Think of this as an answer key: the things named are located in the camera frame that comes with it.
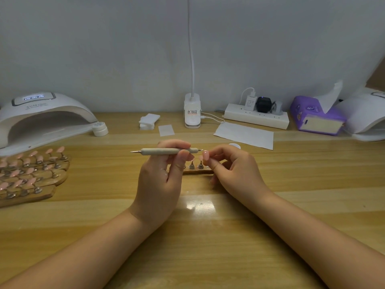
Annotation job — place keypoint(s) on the person's left hand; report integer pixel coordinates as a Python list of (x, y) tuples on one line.
[(156, 189)]

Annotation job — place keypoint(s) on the person's right hand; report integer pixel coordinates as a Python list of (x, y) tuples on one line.
[(237, 177)]

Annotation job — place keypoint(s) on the white gel jar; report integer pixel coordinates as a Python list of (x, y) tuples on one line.
[(234, 145)]

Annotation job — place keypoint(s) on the grey dotting pen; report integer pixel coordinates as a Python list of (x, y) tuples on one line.
[(153, 151)]

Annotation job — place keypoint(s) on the wooden nail holder strip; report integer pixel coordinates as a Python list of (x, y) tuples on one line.
[(195, 171)]

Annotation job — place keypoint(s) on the wooden stands with pink nails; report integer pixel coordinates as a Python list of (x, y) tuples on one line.
[(30, 176)]

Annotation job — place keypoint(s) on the white nail lamp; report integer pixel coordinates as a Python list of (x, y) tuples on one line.
[(364, 114), (42, 112)]

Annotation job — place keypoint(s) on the person's left forearm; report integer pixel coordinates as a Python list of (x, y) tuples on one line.
[(72, 255)]

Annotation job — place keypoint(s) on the person's right forearm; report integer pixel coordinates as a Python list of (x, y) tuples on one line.
[(325, 243)]

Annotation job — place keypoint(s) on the white desk lamp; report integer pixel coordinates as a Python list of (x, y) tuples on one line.
[(192, 111)]

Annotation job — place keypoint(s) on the white paper sheet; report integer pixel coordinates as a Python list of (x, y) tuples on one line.
[(243, 135)]

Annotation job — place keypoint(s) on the small white paper square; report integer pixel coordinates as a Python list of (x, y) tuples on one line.
[(166, 130)]

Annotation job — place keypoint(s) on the white power strip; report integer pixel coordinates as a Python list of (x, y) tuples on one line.
[(255, 117)]

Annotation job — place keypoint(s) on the stack of white cotton pads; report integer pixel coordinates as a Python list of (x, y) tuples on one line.
[(149, 121)]

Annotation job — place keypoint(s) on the white charger plug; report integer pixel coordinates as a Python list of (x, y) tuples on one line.
[(250, 103)]

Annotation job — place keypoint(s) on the black plug adapter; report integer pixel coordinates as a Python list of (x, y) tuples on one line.
[(263, 104)]

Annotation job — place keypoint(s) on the grey plug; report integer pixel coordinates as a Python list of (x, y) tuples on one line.
[(276, 108)]

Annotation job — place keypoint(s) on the small closed white jar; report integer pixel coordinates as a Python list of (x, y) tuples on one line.
[(100, 129)]

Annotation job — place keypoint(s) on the purple tissue box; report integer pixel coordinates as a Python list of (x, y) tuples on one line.
[(304, 112)]

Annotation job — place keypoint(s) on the white tissue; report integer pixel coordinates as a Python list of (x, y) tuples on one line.
[(329, 96)]

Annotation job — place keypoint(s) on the brown wooden board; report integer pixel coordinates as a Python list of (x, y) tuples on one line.
[(378, 75)]

